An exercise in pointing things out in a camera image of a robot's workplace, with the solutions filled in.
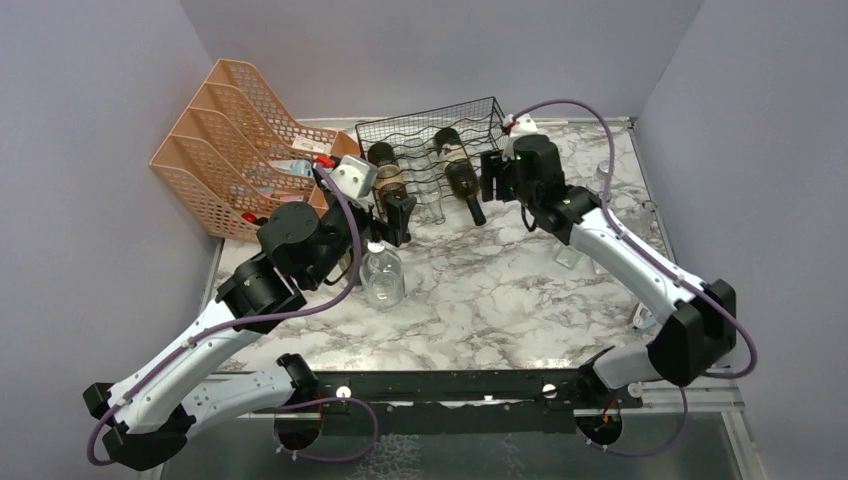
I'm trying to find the red and black small items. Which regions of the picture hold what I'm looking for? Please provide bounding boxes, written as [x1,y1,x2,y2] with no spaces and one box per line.
[241,212,268,227]

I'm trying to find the clear round glass bottle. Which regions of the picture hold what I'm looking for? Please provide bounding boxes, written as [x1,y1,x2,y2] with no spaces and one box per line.
[359,240,406,310]

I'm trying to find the green labelled wine bottle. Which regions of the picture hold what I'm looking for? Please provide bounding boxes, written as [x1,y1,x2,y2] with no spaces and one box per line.
[367,142,409,213]

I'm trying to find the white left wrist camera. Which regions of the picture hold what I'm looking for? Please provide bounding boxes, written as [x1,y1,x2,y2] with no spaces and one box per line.
[314,155,378,200]

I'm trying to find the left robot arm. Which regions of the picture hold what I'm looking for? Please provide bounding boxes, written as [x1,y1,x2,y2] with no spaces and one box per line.
[83,164,415,471]

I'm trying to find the dark green wine bottle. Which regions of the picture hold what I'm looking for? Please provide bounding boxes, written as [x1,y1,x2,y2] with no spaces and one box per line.
[434,127,487,226]

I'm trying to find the peach plastic file organizer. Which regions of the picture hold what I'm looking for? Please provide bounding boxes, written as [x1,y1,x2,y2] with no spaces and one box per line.
[149,59,360,241]

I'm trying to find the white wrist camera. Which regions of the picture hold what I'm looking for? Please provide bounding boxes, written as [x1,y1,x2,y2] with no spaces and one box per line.
[314,155,378,200]
[502,114,539,138]

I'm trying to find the clear tall glass bottle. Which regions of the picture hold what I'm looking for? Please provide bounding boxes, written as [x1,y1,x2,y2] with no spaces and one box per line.
[410,151,445,225]

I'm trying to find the small blue white object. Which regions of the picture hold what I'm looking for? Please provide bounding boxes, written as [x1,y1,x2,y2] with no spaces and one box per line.
[630,303,656,330]

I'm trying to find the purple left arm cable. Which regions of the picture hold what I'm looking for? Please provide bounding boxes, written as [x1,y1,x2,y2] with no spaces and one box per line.
[86,164,364,466]

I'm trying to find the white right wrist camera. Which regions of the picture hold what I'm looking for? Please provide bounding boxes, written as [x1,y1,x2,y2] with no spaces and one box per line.
[502,114,539,138]

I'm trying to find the black wire wine rack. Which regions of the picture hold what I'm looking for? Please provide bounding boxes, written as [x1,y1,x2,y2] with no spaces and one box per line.
[354,96,506,225]

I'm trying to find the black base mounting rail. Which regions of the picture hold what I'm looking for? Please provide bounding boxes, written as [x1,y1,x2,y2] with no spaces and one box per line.
[264,369,643,436]

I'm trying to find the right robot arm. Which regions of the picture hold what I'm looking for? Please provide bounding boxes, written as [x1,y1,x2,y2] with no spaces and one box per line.
[481,134,736,407]

